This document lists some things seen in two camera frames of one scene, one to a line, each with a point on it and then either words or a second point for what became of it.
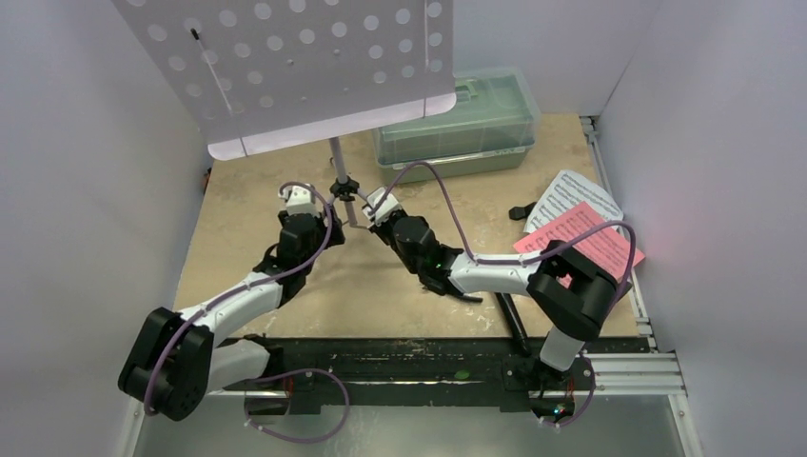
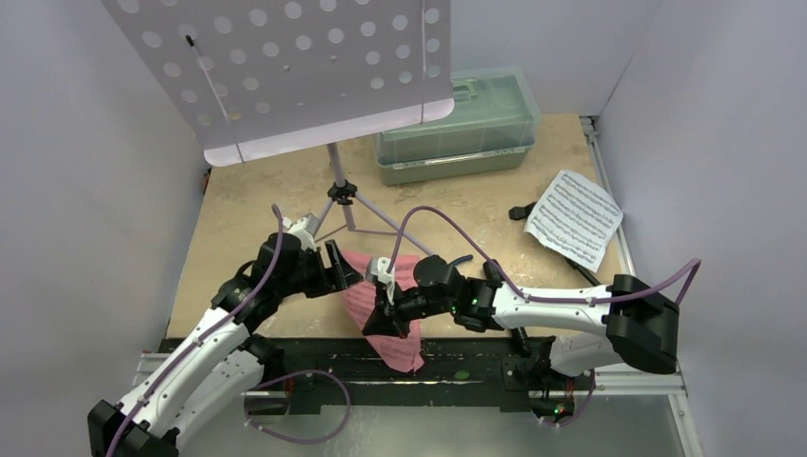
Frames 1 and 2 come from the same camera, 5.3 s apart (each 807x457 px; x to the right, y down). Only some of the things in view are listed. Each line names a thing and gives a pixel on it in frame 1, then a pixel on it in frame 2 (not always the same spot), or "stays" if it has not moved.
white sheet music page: x=568 y=192 stays
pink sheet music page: x=607 y=248 → x=398 y=272
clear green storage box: x=493 y=126 stays
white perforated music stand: x=258 y=75 stays
